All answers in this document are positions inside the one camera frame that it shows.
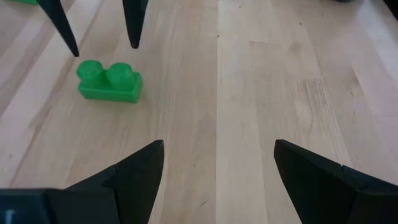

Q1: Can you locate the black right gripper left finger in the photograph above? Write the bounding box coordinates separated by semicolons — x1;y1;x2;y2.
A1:
46;139;165;224

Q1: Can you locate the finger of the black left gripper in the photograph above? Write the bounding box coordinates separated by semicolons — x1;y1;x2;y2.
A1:
122;0;149;50
37;0;80;58

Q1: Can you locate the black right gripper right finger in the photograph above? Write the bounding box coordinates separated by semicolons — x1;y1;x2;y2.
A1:
275;139;398;224

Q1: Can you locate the green toy block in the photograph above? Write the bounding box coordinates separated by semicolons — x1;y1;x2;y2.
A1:
9;0;40;6
76;60;144;104

